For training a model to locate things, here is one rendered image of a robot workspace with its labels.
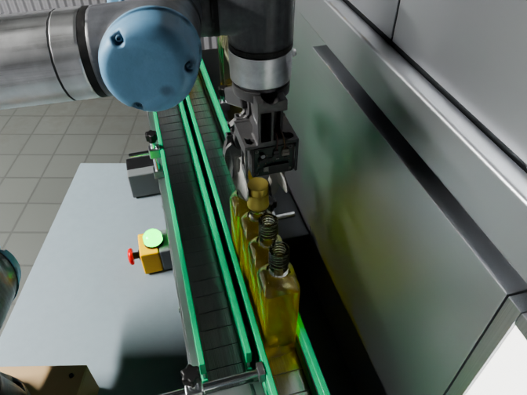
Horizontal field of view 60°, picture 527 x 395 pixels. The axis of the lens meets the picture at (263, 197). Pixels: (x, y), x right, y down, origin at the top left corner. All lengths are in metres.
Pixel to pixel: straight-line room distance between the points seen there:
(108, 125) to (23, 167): 0.56
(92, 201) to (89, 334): 0.42
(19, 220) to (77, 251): 1.33
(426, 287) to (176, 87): 0.34
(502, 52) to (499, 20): 0.02
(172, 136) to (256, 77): 0.80
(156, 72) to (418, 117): 0.27
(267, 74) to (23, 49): 0.25
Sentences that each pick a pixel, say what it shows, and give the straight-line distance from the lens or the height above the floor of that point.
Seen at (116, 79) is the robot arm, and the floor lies 1.46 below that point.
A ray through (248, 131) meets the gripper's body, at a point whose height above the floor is 1.29.
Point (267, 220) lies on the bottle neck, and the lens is 0.70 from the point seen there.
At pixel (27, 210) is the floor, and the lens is 2.59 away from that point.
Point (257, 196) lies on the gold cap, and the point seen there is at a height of 1.15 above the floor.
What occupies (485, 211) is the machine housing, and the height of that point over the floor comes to 1.36.
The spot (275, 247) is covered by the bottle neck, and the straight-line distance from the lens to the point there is 0.65.
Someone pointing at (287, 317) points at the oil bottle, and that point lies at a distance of 0.74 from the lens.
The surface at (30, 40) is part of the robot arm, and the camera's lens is 0.41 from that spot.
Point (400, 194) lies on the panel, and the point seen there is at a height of 1.28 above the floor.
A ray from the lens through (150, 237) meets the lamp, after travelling 1.07.
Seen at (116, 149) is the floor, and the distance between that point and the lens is 2.82.
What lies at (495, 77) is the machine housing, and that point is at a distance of 0.44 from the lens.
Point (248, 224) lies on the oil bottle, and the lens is 0.75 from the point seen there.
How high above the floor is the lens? 1.63
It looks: 44 degrees down
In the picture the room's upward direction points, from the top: straight up
